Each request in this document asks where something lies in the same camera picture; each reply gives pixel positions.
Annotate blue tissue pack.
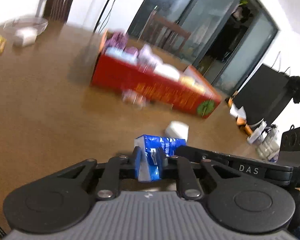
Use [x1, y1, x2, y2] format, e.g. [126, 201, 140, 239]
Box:
[134, 134, 186, 183]

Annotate yellow plush toy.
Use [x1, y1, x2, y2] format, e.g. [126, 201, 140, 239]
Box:
[179, 76, 206, 94]

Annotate white foam cylinder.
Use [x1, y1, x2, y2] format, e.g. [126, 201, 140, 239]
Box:
[153, 64, 180, 81]

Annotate blue plush toy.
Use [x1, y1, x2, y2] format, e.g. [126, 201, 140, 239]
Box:
[105, 47, 137, 65]

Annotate purple satin bow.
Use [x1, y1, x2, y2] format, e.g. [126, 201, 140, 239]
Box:
[103, 31, 129, 51]

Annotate glass jar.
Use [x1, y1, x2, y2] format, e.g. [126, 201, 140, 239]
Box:
[256, 124, 280, 161]

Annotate orange white item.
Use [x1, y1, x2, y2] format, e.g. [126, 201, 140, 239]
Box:
[225, 90, 253, 137]

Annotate black monitor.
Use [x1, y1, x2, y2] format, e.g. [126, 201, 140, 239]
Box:
[234, 64, 292, 129]

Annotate black cloth on monitor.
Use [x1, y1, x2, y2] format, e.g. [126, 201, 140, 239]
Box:
[289, 76, 300, 103]

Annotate red cardboard box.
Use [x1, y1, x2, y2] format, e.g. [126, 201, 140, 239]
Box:
[91, 30, 222, 118]

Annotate wooden chair by window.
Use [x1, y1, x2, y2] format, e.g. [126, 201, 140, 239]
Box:
[138, 8, 191, 55]

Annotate white charger with cable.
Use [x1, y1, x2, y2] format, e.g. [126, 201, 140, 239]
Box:
[4, 16, 48, 47]

